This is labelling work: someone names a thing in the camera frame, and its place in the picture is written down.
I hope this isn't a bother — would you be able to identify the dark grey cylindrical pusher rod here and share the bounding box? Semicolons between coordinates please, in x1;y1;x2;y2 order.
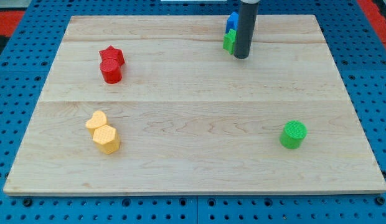
233;0;260;59

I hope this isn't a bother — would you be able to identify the red cylinder block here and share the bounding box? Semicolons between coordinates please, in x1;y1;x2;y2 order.
100;58;122;84

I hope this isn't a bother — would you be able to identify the light wooden board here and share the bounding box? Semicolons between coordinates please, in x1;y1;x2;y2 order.
4;15;386;196

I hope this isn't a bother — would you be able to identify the green cylinder block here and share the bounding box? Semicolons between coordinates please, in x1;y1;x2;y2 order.
279;120;308;149

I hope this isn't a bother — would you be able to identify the red star block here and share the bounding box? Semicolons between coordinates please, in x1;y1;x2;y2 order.
99;45;125;66

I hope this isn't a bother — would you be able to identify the yellow heart block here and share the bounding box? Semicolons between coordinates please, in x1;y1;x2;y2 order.
85;110;108;137

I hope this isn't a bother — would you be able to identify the blue block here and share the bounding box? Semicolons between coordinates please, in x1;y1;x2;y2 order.
225;12;238;34

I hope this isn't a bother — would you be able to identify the yellow hexagon block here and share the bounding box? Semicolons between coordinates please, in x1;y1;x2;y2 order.
93;125;120;155

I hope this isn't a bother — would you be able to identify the green star block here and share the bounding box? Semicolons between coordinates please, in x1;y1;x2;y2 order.
222;29;237;55

